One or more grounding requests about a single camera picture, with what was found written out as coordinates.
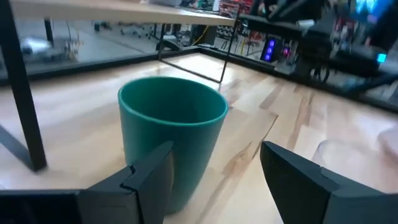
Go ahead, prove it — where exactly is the wooden shelf black metal frame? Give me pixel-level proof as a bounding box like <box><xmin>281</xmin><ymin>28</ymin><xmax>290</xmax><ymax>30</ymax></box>
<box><xmin>0</xmin><ymin>0</ymin><xmax>242</xmax><ymax>172</ymax></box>

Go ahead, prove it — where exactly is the green plastic cup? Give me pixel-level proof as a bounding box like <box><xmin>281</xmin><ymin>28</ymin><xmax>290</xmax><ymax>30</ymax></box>
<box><xmin>117</xmin><ymin>76</ymin><xmax>229</xmax><ymax>215</ymax></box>

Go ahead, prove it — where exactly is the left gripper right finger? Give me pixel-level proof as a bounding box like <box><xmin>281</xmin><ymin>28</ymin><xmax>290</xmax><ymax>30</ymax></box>
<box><xmin>259</xmin><ymin>141</ymin><xmax>398</xmax><ymax>224</ymax></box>

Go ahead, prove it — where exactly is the yellow cable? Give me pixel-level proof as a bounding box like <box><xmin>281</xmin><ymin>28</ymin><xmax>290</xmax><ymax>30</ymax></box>
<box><xmin>192</xmin><ymin>24</ymin><xmax>211</xmax><ymax>47</ymax></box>

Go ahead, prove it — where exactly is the black aluminium table frame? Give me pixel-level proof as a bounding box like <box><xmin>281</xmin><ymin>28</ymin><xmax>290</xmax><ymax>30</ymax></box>
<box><xmin>0</xmin><ymin>43</ymin><xmax>398</xmax><ymax>113</ymax></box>

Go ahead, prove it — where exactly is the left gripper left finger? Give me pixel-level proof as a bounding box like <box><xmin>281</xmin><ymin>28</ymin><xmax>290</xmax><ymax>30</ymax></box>
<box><xmin>77</xmin><ymin>140</ymin><xmax>175</xmax><ymax>224</ymax></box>

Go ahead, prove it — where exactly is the purple-lit black computer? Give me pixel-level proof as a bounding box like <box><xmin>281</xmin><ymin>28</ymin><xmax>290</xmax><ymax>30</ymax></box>
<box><xmin>259</xmin><ymin>36</ymin><xmax>278</xmax><ymax>63</ymax></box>

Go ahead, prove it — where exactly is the blue lit screen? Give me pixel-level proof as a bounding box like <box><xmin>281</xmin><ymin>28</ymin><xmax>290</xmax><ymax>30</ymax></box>
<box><xmin>354</xmin><ymin>0</ymin><xmax>390</xmax><ymax>17</ymax></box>

